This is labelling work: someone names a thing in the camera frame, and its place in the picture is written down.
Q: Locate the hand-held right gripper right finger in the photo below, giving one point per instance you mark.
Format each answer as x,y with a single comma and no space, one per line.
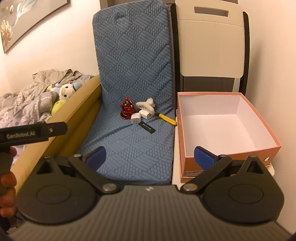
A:
204,158

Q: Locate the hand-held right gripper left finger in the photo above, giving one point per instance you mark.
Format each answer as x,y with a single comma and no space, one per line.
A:
97,157

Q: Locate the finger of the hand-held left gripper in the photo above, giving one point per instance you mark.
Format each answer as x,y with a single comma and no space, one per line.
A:
56,129

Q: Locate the white charger plug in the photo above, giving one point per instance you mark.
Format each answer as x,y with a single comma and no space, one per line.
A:
135,118
146,114

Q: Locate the fluffy white hair claw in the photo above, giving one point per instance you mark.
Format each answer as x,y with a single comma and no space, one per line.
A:
145,104

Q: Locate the person's left hand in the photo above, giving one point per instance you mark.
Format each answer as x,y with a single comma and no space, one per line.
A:
8,201

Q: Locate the yellow green plush toy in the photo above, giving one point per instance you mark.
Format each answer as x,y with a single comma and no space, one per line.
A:
57,106

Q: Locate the grey patterned blanket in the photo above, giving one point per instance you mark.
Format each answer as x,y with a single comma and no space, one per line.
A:
25,99

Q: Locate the white duck plush toy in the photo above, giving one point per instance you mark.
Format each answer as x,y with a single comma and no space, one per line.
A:
66,91

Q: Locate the blue plush toy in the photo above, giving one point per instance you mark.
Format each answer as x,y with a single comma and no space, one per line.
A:
77,85

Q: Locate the red devil figurine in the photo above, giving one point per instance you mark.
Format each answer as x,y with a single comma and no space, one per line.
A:
127,107

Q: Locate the black flat stick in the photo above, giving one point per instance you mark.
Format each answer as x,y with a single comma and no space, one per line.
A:
146,127

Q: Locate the blue textured cushion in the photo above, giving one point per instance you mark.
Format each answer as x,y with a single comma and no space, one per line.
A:
134,69

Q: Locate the framed wall picture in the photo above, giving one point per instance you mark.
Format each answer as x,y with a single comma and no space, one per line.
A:
18,20

